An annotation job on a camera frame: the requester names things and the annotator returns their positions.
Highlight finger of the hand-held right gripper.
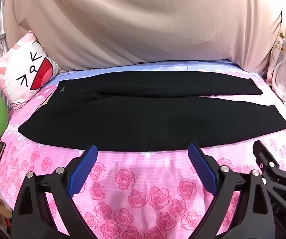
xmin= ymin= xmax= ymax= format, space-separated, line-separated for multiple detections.
xmin=253 ymin=141 xmax=286 ymax=190

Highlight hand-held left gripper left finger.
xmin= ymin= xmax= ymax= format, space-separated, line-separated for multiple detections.
xmin=12 ymin=145 xmax=98 ymax=239

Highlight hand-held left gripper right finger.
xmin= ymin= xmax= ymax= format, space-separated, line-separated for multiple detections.
xmin=188 ymin=142 xmax=279 ymax=239

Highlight black pants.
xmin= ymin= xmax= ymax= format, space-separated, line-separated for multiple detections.
xmin=18 ymin=70 xmax=286 ymax=152

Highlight pink rose bedsheet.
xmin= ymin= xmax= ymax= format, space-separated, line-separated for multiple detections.
xmin=0 ymin=59 xmax=286 ymax=239

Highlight cat face pillow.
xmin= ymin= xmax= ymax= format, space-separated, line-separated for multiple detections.
xmin=0 ymin=31 xmax=61 ymax=110

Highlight beige hanging sheet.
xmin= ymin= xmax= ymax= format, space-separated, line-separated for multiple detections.
xmin=4 ymin=0 xmax=283 ymax=74

